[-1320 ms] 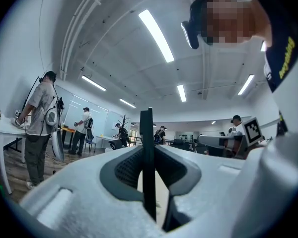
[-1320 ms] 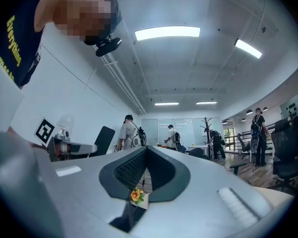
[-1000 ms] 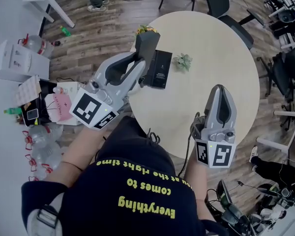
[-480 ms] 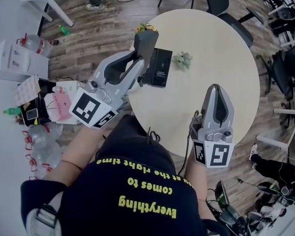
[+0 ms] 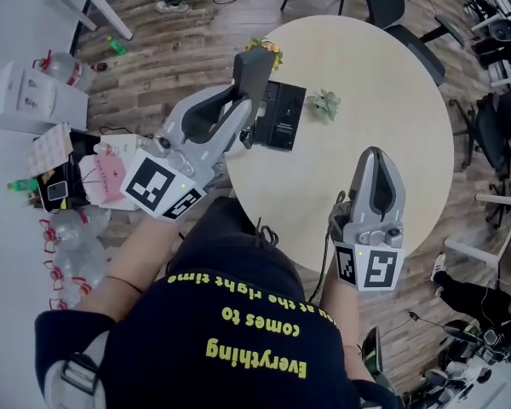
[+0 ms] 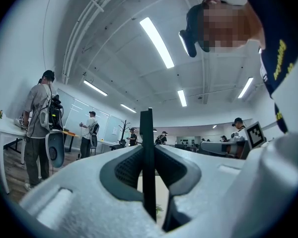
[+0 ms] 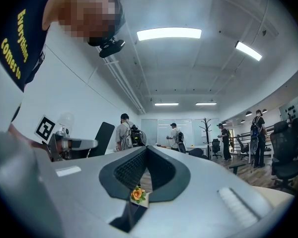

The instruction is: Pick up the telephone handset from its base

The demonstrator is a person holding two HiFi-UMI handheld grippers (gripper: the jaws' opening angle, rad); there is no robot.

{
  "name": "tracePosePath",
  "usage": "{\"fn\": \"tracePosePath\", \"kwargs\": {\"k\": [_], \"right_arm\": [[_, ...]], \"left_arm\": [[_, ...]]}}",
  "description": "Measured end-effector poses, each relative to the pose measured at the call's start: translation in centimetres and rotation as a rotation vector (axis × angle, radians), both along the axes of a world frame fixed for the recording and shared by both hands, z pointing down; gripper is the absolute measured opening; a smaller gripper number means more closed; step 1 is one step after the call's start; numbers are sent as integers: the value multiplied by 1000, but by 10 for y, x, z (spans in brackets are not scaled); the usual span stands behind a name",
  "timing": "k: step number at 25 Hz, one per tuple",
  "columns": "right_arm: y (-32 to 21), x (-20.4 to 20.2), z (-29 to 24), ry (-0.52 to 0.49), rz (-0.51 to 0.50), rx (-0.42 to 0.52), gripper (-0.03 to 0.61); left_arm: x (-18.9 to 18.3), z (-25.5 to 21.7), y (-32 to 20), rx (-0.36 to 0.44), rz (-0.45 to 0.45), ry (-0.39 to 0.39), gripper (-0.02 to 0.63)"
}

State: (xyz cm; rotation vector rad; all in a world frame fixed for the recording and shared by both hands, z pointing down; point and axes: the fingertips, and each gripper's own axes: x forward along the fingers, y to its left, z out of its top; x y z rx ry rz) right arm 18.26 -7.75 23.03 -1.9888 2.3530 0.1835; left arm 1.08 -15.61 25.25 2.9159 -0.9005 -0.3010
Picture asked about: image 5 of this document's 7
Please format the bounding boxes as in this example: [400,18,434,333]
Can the clear empty water jug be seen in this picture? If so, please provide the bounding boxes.
[37,205,112,254]
[71,266,112,298]
[42,239,108,292]
[48,290,87,311]

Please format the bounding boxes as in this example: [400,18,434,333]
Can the small green potted plant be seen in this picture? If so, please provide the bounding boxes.
[306,89,342,124]

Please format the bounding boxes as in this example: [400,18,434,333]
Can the person's dark printed shirt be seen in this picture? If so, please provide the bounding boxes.
[33,270,404,409]

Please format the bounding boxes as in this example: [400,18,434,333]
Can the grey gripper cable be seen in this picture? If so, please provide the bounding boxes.
[313,191,347,302]

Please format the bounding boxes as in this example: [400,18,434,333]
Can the flat white box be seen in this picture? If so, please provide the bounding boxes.
[98,133,146,158]

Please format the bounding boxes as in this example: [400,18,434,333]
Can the person's dark trousers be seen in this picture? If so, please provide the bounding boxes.
[169,196,306,297]

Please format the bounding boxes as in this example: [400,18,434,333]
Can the grey pod backpack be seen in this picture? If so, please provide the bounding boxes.
[471,14,511,68]

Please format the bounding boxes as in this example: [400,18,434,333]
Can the pink paper bag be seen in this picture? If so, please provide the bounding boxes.
[78,153,134,207]

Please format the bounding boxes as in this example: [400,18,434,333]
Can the pale patterned board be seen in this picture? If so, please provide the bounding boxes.
[25,121,74,179]

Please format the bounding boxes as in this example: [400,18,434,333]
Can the person's right forearm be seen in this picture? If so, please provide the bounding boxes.
[318,266,379,383]

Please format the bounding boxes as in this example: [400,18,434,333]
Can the green plastic bottle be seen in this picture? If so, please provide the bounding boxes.
[106,36,129,56]

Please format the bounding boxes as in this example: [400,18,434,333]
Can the thin black floor cable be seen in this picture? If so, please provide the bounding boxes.
[377,310,453,341]

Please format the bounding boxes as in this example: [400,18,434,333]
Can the grey shoulder strap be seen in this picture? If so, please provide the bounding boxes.
[46,351,106,409]

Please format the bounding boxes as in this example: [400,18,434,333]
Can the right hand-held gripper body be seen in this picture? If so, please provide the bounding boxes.
[332,222,407,291]

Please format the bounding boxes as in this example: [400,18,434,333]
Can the black mesh office chair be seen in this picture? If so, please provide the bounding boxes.
[467,78,511,175]

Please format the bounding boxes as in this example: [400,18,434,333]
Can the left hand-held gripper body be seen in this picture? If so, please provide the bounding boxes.
[118,121,218,222]

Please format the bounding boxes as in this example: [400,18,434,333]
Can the white carton box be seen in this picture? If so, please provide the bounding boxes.
[0,59,90,135]

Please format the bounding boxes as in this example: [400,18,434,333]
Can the black smartphone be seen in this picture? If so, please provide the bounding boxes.
[46,180,70,203]

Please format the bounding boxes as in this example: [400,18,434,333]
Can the black telephone handset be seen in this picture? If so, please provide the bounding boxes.
[233,50,278,102]

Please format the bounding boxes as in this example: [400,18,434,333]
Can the green drink bottle yellow cap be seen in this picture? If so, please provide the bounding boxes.
[5,177,38,194]

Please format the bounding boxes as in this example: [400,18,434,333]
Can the white desk frame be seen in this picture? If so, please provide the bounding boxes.
[444,193,511,273]

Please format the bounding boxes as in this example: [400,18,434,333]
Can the orange flower pot plant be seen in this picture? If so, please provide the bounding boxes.
[244,36,284,74]

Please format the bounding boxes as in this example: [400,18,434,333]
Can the black open box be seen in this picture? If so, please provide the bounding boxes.
[32,131,104,213]

